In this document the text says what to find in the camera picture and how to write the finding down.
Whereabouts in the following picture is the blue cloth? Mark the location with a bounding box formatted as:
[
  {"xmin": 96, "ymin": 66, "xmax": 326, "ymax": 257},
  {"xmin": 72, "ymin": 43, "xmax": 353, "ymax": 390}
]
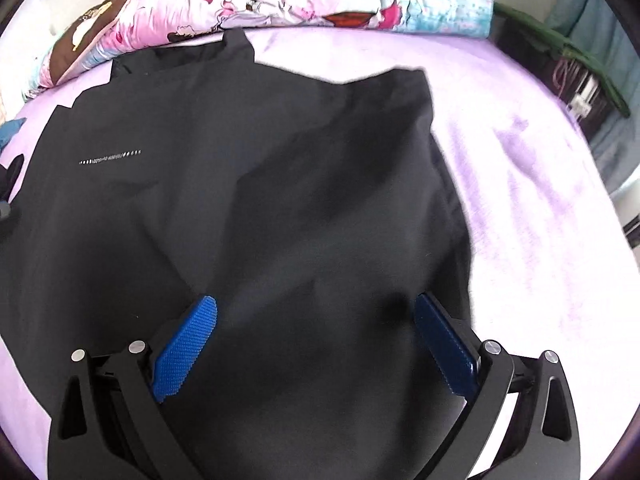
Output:
[{"xmin": 0, "ymin": 117, "xmax": 28, "ymax": 151}]

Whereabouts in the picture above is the purple fleece blanket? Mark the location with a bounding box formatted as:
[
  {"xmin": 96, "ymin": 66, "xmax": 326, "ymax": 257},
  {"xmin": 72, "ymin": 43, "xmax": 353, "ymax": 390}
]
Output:
[{"xmin": 0, "ymin": 25, "xmax": 636, "ymax": 480}]

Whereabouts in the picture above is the black jacket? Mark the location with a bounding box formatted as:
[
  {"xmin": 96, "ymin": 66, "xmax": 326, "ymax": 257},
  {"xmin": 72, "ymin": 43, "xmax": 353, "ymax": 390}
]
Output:
[{"xmin": 0, "ymin": 27, "xmax": 477, "ymax": 480}]

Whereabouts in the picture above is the light blue curtain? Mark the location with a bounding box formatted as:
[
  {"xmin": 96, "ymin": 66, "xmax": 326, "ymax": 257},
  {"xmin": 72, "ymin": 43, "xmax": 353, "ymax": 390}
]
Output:
[{"xmin": 542, "ymin": 0, "xmax": 640, "ymax": 196}]

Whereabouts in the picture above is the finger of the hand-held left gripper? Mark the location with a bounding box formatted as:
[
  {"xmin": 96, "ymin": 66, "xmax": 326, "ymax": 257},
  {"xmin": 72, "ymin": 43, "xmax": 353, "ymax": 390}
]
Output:
[{"xmin": 0, "ymin": 154, "xmax": 27, "ymax": 220}]

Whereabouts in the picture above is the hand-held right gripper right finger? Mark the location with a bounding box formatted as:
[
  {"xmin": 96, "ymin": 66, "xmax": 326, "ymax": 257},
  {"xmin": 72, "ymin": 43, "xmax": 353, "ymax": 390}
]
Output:
[{"xmin": 413, "ymin": 292, "xmax": 582, "ymax": 480}]

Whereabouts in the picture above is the green cloth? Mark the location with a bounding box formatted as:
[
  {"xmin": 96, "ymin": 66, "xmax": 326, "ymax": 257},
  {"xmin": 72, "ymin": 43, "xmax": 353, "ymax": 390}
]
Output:
[{"xmin": 492, "ymin": 2, "xmax": 631, "ymax": 118}]

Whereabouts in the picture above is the dark crate with green cloth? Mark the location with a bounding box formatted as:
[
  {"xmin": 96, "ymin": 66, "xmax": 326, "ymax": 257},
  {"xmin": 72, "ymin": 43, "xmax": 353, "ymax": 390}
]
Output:
[{"xmin": 492, "ymin": 15, "xmax": 623, "ymax": 146}]

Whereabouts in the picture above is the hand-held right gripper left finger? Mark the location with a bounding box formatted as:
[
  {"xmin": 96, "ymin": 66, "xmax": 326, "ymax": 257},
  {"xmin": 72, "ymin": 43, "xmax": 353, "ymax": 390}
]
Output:
[{"xmin": 47, "ymin": 295, "xmax": 218, "ymax": 480}]

